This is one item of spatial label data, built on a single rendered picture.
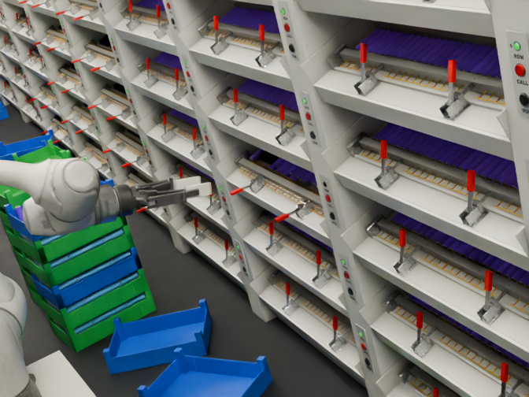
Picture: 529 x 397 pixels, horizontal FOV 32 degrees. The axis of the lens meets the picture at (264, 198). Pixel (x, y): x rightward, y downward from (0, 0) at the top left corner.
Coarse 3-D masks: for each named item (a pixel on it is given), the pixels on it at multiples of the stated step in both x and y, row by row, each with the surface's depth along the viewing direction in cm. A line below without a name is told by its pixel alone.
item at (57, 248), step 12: (84, 228) 285; (96, 228) 288; (108, 228) 290; (24, 240) 287; (60, 240) 281; (72, 240) 284; (84, 240) 286; (24, 252) 293; (36, 252) 280; (48, 252) 280; (60, 252) 282
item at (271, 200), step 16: (240, 144) 261; (224, 160) 260; (224, 176) 261; (240, 176) 258; (240, 192) 257; (272, 192) 240; (272, 208) 237; (288, 208) 230; (304, 224) 221; (320, 224) 207; (320, 240) 218
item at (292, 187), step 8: (240, 160) 260; (248, 168) 255; (256, 168) 251; (264, 176) 246; (272, 176) 242; (280, 176) 239; (264, 184) 244; (280, 184) 237; (288, 184) 234; (296, 184) 232; (296, 192) 229; (304, 192) 226; (312, 192) 224; (312, 200) 222; (320, 200) 219; (320, 208) 219
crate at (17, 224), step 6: (108, 180) 287; (6, 204) 290; (6, 210) 289; (12, 210) 290; (12, 216) 287; (12, 222) 290; (18, 222) 283; (18, 228) 286; (24, 228) 280; (24, 234) 283; (30, 234) 277; (36, 240) 277
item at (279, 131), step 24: (216, 96) 254; (240, 96) 245; (264, 96) 237; (288, 96) 230; (216, 120) 249; (240, 120) 238; (264, 120) 230; (288, 120) 222; (264, 144) 225; (288, 144) 214; (312, 168) 205
